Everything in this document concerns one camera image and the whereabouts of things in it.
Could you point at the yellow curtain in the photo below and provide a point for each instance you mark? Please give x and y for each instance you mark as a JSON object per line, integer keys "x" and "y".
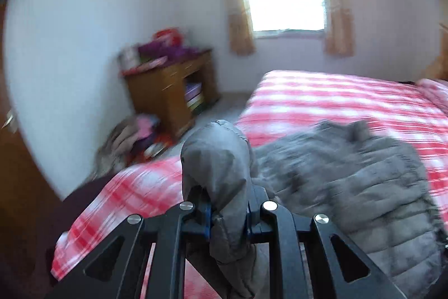
{"x": 439, "y": 64}

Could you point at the grey puffer jacket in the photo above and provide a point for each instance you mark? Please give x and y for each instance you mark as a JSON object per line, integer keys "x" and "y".
{"x": 350, "y": 180}

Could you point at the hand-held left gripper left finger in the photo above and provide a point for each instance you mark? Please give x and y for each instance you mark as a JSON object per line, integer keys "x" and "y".
{"x": 206, "y": 219}

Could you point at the red plaid bed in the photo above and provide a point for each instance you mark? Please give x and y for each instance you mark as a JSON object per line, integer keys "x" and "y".
{"x": 332, "y": 99}

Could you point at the flat pink box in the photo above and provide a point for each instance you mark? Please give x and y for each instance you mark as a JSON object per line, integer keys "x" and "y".
{"x": 147, "y": 66}

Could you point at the pile of clothes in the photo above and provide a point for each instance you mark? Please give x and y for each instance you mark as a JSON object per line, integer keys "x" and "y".
{"x": 119, "y": 145}

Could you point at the white printed box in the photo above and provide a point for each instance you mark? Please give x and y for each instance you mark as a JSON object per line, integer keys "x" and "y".
{"x": 128, "y": 55}

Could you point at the pink quilt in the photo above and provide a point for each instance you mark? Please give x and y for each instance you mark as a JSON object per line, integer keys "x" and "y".
{"x": 435, "y": 88}

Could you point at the stack of books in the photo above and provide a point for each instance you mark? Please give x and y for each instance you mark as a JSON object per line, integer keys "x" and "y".
{"x": 194, "y": 96}

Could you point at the purple cloth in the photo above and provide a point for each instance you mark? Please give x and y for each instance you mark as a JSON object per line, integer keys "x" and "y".
{"x": 168, "y": 49}

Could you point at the wooden door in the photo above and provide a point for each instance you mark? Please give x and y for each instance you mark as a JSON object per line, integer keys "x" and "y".
{"x": 17, "y": 173}

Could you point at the red box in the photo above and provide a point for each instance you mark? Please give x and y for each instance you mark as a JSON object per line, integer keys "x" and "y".
{"x": 168, "y": 36}

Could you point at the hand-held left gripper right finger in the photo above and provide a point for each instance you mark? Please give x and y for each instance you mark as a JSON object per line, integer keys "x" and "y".
{"x": 249, "y": 222}

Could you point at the wooden desk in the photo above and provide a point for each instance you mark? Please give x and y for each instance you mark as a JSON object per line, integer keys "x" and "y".
{"x": 168, "y": 92}

